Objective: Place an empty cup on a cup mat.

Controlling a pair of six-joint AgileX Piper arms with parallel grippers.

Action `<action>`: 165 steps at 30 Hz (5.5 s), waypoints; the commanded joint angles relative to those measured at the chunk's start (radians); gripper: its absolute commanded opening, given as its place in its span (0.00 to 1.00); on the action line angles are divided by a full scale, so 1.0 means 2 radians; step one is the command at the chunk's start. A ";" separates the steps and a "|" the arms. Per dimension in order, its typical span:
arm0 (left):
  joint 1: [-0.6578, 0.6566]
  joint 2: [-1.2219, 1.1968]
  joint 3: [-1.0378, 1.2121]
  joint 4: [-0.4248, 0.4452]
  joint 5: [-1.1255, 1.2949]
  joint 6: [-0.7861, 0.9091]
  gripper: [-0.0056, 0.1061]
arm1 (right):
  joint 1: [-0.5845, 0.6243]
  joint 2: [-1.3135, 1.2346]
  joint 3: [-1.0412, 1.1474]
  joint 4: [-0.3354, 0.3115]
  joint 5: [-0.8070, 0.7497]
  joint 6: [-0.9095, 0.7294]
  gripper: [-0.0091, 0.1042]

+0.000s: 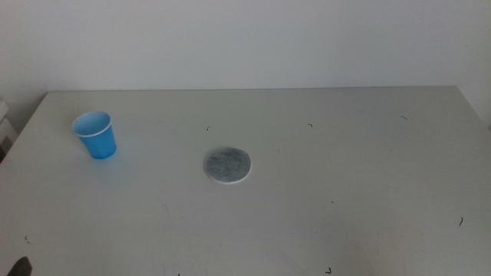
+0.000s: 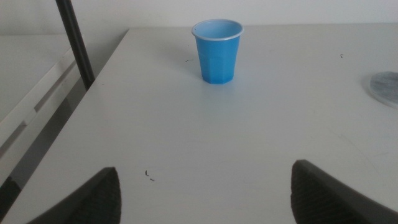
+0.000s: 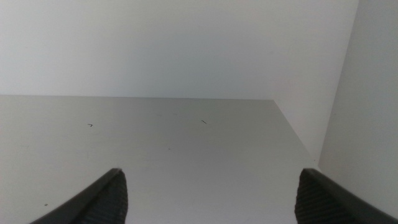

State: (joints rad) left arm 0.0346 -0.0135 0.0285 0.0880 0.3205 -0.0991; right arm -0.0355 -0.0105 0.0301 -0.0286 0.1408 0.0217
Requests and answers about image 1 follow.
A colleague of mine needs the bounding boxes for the blue plastic cup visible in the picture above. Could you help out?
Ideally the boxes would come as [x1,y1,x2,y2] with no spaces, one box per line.
[71,110,117,161]

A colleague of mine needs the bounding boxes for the grey round cup mat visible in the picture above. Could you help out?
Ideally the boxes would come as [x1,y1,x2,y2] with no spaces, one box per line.
[203,146,252,186]

